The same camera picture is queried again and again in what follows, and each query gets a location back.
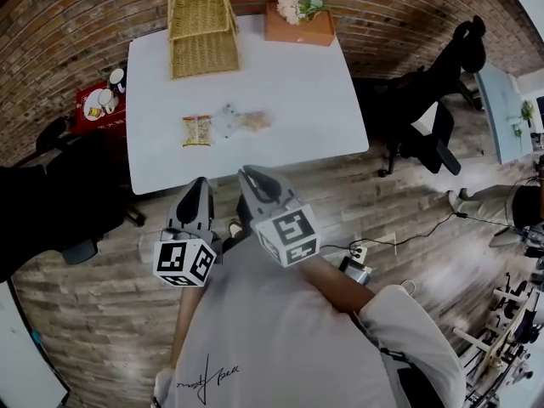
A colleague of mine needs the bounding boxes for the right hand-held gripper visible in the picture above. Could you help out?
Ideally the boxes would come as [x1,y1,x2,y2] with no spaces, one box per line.
[236,166,320,269]

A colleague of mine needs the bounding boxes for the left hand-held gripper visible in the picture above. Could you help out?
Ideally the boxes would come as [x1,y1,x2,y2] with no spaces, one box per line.
[152,177,223,288]

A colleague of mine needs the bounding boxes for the colourful clear snack packet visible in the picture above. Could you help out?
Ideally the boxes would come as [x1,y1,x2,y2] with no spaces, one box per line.
[234,110,274,133]

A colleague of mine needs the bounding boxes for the orange snack packet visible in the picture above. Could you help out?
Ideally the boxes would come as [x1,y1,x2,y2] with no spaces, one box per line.
[181,115,214,149]

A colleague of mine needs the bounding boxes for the wicker basket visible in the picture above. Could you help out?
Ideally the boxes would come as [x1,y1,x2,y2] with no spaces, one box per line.
[167,0,241,80]

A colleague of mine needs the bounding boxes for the person's left forearm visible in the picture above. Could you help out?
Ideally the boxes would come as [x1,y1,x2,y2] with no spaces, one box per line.
[169,285,206,370]

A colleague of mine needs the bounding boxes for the person's right forearm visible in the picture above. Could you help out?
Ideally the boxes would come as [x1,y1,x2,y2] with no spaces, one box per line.
[297,253,376,319]

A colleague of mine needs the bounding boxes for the person's black trousers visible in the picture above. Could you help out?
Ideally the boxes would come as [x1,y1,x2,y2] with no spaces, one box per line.
[220,193,257,252]

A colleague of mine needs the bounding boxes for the person's foot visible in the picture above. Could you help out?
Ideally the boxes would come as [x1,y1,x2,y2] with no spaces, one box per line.
[227,218,247,241]

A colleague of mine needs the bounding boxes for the silver metal box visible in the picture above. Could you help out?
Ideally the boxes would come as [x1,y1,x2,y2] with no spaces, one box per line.
[337,255,373,286]

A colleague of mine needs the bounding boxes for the black office chair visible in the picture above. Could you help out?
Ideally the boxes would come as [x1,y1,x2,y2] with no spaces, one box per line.
[352,14,488,179]
[0,115,148,284]

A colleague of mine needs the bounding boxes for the red gift box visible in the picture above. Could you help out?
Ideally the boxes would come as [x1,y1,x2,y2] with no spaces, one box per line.
[75,83,128,136]

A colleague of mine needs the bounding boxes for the white enamel mug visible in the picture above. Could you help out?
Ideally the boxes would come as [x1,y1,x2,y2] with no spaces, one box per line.
[96,88,120,115]
[108,68,128,96]

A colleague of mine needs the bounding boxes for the person's white t-shirt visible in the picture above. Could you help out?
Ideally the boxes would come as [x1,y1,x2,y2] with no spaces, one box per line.
[155,235,468,408]

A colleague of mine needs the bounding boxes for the orange drawer box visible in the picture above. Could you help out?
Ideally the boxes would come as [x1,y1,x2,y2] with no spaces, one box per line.
[263,2,337,48]

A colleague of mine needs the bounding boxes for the pink flower bouquet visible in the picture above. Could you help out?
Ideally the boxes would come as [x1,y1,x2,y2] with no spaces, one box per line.
[276,0,327,26]

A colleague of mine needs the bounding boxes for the white side table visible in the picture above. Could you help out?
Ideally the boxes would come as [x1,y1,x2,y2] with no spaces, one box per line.
[0,280,71,408]

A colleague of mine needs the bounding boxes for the pale grey desk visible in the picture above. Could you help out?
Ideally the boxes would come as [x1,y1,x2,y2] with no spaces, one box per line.
[474,60,535,165]

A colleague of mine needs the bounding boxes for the small green plant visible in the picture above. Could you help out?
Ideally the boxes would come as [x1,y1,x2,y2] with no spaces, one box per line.
[507,99,536,144]

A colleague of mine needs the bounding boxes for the black power cable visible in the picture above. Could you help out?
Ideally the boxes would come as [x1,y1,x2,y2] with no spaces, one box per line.
[320,211,511,257]

